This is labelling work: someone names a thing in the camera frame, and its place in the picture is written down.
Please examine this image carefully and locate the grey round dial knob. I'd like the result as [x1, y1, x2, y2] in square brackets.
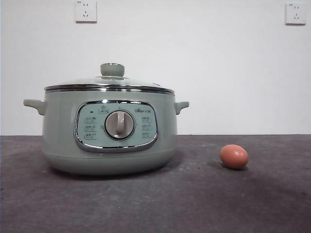
[104, 110, 135, 140]

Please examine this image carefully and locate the brown egg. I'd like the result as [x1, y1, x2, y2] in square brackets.
[220, 144, 249, 170]

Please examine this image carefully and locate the white wall socket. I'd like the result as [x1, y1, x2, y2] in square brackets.
[74, 0, 98, 24]
[285, 2, 307, 26]

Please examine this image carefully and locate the glass lid with green knob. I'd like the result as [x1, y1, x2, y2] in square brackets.
[44, 62, 175, 94]

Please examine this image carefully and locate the pale green electric cooking pot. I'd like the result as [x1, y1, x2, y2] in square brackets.
[23, 90, 190, 176]

